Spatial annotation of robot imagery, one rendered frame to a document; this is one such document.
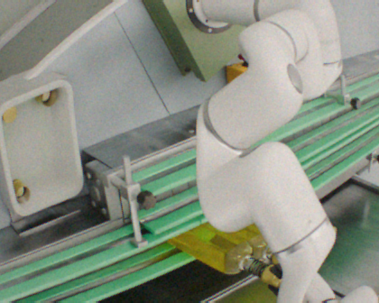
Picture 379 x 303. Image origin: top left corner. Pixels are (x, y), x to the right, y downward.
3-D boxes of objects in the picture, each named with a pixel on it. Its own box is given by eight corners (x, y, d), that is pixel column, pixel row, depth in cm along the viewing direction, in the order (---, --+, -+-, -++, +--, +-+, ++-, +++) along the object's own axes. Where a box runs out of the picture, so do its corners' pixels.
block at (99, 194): (89, 209, 116) (108, 223, 111) (81, 164, 112) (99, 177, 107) (104, 203, 118) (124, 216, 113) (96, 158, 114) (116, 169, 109)
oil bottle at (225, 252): (161, 240, 121) (235, 280, 105) (157, 215, 118) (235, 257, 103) (183, 229, 124) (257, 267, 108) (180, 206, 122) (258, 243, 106)
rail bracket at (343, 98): (316, 96, 141) (355, 112, 131) (314, 68, 138) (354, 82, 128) (325, 93, 143) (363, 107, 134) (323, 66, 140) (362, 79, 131)
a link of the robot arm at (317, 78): (295, 24, 83) (308, 122, 90) (338, -1, 99) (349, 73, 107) (240, 18, 88) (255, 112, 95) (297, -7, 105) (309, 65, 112)
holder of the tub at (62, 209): (8, 224, 110) (22, 240, 105) (-16, 99, 99) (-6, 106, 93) (69, 199, 120) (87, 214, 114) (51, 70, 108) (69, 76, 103)
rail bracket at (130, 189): (110, 231, 111) (151, 259, 102) (96, 147, 104) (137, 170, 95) (124, 226, 113) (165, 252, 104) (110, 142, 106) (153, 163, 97)
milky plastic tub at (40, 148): (2, 203, 108) (17, 220, 101) (-17, 99, 98) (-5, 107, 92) (66, 176, 117) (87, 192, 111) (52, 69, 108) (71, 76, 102)
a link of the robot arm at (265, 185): (356, 181, 80) (290, 219, 91) (281, 50, 80) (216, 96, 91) (307, 238, 68) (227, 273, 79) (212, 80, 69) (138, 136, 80)
